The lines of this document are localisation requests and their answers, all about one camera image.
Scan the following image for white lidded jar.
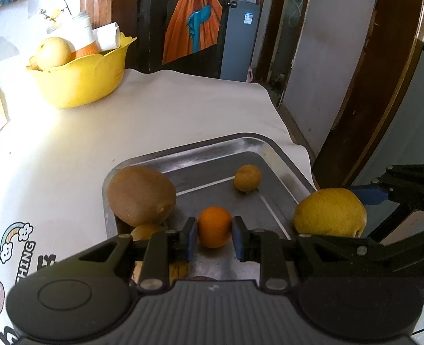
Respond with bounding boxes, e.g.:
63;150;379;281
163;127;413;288
47;12;97;51

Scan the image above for grey appliance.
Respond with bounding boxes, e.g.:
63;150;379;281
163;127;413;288
221;0;261;81

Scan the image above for orange tangerine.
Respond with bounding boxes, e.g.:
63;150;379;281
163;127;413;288
197;206;232;248

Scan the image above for metal tray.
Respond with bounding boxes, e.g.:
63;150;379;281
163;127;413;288
102;133;318;284

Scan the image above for orange dress woman painting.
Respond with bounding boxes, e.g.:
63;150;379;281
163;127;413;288
162;0;224;65

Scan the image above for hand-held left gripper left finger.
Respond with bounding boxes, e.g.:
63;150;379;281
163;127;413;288
79;216;198;293

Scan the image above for large orange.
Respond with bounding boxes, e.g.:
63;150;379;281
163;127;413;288
70;43;101;60

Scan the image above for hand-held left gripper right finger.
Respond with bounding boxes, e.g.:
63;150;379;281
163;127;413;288
232;216;342;293

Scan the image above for dark wooden door frame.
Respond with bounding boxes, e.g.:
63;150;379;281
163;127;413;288
313;0;424;187

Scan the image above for yellow flower twig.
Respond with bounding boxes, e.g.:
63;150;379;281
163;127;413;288
40;0;72;21

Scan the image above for pale yellow pear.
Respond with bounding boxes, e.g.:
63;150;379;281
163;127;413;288
35;37;76;70

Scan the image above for large brown kiwi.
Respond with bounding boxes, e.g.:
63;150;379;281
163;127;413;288
106;166;177;226

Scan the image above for white paper carton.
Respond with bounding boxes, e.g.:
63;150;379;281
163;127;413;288
96;22;122;51

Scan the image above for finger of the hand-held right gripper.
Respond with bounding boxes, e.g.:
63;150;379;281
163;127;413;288
341;201;424;271
350;165;424;205

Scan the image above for white printed tablecloth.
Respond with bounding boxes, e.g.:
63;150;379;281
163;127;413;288
0;68;315;345

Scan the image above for yellow plastic bowl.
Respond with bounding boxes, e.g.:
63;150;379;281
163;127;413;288
26;32;138;109

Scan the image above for small brown kiwi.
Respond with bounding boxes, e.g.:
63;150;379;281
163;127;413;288
234;164;262;192

